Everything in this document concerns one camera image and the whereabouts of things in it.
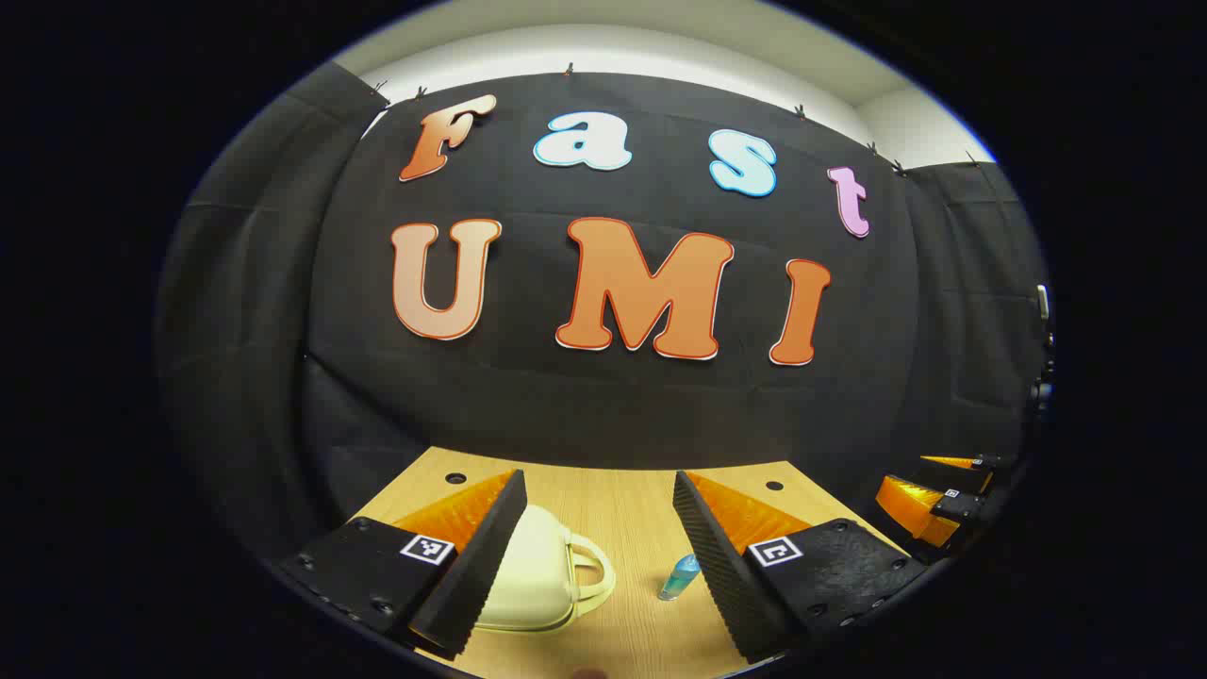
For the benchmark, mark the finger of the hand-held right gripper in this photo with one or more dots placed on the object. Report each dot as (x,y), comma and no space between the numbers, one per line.
(910,500)
(971,462)

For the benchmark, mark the pale yellow suitcase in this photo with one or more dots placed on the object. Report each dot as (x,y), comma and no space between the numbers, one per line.
(537,575)

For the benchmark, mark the blue skin care bottle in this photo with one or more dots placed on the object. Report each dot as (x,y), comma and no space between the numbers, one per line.
(679,577)

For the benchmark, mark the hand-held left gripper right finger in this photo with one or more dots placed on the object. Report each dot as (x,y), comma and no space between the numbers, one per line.
(717,575)

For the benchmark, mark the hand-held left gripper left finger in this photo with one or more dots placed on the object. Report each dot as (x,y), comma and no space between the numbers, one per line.
(471,575)

